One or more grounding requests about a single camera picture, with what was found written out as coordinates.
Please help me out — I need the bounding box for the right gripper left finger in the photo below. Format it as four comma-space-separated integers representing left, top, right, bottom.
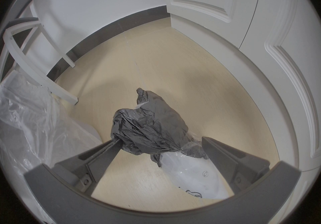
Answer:
53, 138, 123, 195

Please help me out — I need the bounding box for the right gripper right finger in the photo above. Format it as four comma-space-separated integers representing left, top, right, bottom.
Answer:
201, 136, 271, 194

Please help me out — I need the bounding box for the white printed wrapper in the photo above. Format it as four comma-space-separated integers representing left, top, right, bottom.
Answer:
160, 151, 235, 200

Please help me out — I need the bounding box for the black plastic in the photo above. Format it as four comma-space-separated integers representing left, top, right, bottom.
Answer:
111, 88, 210, 168

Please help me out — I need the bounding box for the white trash bin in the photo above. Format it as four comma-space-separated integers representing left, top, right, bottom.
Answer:
38, 108, 103, 168

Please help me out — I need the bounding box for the clear plastic bag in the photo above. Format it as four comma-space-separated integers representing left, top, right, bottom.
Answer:
0, 70, 104, 219

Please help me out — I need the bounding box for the white wardrobe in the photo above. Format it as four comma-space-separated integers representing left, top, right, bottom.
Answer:
160, 0, 317, 218

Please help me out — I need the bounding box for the white chair with grey seat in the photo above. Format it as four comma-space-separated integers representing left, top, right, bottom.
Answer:
0, 0, 79, 105

